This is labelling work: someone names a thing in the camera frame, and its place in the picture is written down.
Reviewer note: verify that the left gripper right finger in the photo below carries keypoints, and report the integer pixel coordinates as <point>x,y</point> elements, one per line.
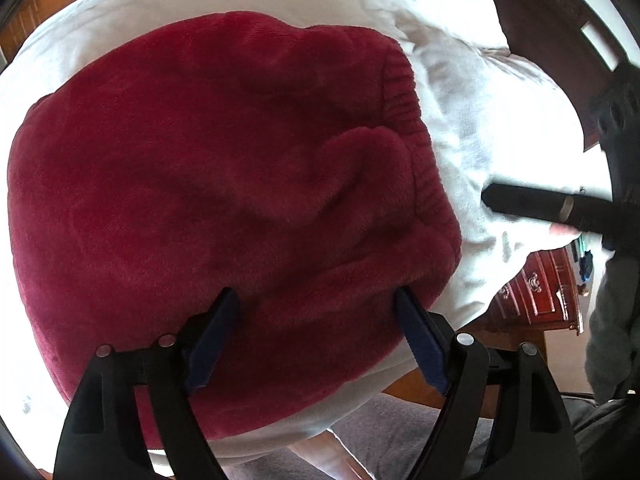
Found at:
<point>531,435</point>

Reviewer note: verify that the white bed duvet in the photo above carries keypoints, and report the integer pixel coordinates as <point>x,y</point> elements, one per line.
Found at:
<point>489,114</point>

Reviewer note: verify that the grey trouser legs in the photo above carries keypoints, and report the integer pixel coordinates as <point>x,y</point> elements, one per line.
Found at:
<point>387,435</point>

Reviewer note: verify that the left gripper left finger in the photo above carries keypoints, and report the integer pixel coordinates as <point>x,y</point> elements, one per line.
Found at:
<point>102,437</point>

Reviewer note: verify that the red fleece pants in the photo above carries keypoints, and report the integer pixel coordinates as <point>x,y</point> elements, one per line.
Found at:
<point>231,150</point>

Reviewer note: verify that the dark wooden headboard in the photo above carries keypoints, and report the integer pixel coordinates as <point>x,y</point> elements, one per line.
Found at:
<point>570,43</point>

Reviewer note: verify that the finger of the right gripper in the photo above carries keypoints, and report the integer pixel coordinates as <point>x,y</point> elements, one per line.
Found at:
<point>582,212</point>

